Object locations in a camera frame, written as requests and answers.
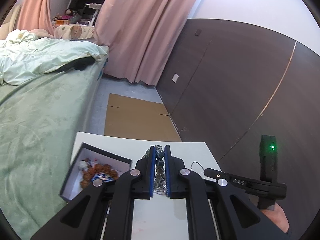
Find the blue knotted cord ornament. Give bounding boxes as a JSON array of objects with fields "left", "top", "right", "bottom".
[{"left": 91, "top": 172, "right": 114, "bottom": 183}]

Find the brown wooden bead bracelet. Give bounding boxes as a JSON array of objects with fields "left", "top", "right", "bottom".
[{"left": 80, "top": 157, "right": 119, "bottom": 189}]

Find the silver bangle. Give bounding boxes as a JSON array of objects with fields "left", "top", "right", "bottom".
[{"left": 190, "top": 161, "right": 207, "bottom": 179}]

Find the black jewelry box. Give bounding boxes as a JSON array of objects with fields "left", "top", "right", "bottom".
[{"left": 60, "top": 142, "right": 132, "bottom": 202}]

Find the person's right hand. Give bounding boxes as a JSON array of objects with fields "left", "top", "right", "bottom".
[{"left": 261, "top": 203, "right": 290, "bottom": 233}]

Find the green bed blanket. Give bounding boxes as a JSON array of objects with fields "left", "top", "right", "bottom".
[{"left": 1, "top": 62, "right": 103, "bottom": 239}]

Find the flat cardboard sheet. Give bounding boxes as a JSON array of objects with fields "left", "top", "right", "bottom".
[{"left": 104, "top": 94, "right": 181, "bottom": 142}]

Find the black garment on bed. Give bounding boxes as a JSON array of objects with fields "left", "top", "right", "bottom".
[{"left": 54, "top": 56, "right": 95, "bottom": 73}]

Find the white crumpled duvet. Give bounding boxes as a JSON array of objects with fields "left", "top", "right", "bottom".
[{"left": 1, "top": 29, "right": 108, "bottom": 86}]

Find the patterned pillow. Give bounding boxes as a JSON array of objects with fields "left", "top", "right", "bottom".
[{"left": 54, "top": 24, "right": 95, "bottom": 40}]

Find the pink curtain right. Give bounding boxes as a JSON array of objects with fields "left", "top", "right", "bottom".
[{"left": 94, "top": 0, "right": 196, "bottom": 86}]

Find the pink curtain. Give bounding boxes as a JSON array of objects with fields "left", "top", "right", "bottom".
[
  {"left": 16, "top": 0, "right": 54, "bottom": 35},
  {"left": 94, "top": 0, "right": 196, "bottom": 86}
]

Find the pink curtain left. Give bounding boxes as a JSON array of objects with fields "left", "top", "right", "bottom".
[{"left": 16, "top": 0, "right": 54, "bottom": 35}]

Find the white wall socket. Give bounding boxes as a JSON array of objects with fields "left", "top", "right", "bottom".
[{"left": 172, "top": 74, "right": 179, "bottom": 83}]

